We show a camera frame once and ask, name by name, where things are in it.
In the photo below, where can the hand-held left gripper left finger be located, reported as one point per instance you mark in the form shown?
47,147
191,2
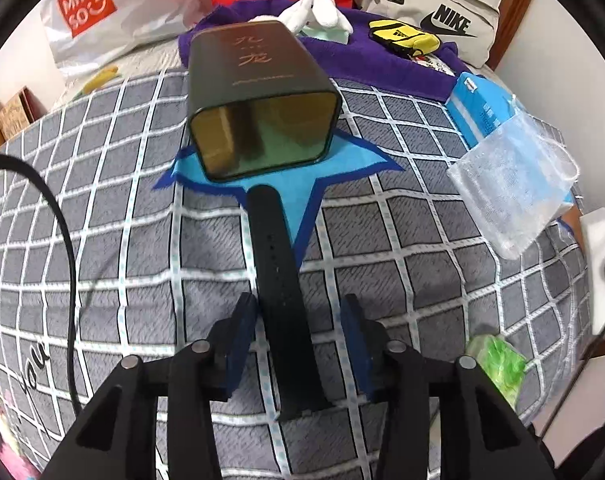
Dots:
242,332

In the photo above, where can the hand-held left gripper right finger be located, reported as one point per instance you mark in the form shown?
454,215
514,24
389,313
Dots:
358,332

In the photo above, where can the blue tissue pack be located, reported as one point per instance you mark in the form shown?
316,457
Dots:
477,105

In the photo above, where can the dark green tin box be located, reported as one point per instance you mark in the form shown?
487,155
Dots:
252,75

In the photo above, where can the yellow pouch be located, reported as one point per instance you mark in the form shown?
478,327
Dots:
397,32

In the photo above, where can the green crinkled plastic packet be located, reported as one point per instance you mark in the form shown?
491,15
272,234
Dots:
497,365

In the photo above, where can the grey checked blanket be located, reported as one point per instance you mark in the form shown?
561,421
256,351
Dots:
132,210

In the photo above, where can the clear plastic bag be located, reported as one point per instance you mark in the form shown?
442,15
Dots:
512,190

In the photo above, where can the white plastic object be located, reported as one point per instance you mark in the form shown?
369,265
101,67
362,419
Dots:
602,230

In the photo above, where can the purple towel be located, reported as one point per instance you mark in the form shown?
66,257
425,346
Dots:
372,67

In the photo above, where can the white cartoon print cloth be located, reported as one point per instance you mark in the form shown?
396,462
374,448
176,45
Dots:
432,65

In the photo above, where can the fruit print bed sheet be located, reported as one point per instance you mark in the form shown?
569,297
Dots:
147,60

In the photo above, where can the pale green face mask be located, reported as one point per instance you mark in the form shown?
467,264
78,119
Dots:
332,36

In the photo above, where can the patterned cardboard box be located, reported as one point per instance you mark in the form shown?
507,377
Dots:
22,115

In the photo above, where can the white plastic shopping bag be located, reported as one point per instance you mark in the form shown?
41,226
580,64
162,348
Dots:
132,15

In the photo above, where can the wooden headboard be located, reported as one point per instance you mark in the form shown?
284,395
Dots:
517,15

